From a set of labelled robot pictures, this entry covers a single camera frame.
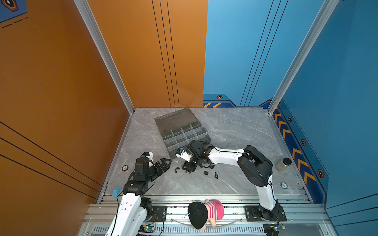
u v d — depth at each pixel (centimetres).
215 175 86
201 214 66
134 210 52
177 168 89
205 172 86
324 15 72
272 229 71
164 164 73
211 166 89
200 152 73
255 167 52
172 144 99
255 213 72
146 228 71
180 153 81
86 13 71
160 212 74
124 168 89
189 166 79
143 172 62
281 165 83
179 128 104
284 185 83
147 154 76
